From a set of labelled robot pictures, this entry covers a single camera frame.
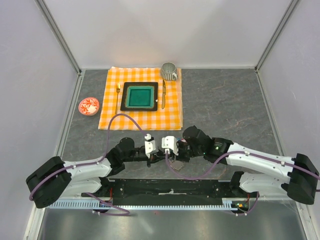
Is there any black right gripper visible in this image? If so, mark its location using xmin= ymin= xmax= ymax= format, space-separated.
xmin=169 ymin=140 xmax=205 ymax=163

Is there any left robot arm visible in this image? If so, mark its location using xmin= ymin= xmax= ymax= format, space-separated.
xmin=26 ymin=137 xmax=165 ymax=209

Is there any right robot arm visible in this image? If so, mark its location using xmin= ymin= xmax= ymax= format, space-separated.
xmin=176 ymin=126 xmax=320 ymax=205

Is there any yellow checkered cloth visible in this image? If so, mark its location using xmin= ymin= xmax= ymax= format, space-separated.
xmin=98 ymin=66 xmax=183 ymax=131

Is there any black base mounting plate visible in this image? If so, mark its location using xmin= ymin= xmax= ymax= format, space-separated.
xmin=93 ymin=178 xmax=257 ymax=202

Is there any black teal square plate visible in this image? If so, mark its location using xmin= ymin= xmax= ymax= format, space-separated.
xmin=120 ymin=82 xmax=159 ymax=112

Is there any gold knife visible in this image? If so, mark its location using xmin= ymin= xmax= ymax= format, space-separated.
xmin=161 ymin=80 xmax=167 ymax=109

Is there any gold fork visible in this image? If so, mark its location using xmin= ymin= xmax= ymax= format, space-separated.
xmin=115 ymin=83 xmax=121 ymax=115

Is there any red white patterned bowl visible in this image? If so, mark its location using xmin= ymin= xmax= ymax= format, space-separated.
xmin=78 ymin=97 xmax=100 ymax=116

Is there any grey striped mug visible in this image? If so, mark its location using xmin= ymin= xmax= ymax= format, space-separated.
xmin=160 ymin=62 xmax=178 ymax=81

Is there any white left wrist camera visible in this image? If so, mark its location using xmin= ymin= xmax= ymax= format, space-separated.
xmin=144 ymin=133 xmax=158 ymax=159

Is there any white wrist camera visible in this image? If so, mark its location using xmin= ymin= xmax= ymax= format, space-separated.
xmin=161 ymin=136 xmax=179 ymax=156
xmin=144 ymin=133 xmax=158 ymax=159

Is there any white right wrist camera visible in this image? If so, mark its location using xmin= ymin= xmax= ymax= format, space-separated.
xmin=161 ymin=136 xmax=179 ymax=156

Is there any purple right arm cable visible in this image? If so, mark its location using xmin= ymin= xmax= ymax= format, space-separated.
xmin=165 ymin=148 xmax=320 ymax=217

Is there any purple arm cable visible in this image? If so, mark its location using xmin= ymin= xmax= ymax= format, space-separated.
xmin=29 ymin=113 xmax=152 ymax=216
xmin=165 ymin=148 xmax=320 ymax=217

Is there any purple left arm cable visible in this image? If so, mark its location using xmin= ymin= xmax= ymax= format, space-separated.
xmin=29 ymin=113 xmax=152 ymax=216

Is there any grey slotted cable duct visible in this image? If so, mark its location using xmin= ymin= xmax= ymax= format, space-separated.
xmin=47 ymin=195 xmax=238 ymax=211

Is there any aluminium corner post left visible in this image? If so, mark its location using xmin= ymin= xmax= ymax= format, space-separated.
xmin=34 ymin=0 xmax=83 ymax=76

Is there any aluminium corner post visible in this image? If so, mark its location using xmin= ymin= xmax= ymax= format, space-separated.
xmin=254 ymin=0 xmax=301 ymax=74
xmin=34 ymin=0 xmax=83 ymax=76

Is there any aluminium corner post right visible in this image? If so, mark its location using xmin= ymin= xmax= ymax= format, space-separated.
xmin=254 ymin=0 xmax=301 ymax=74

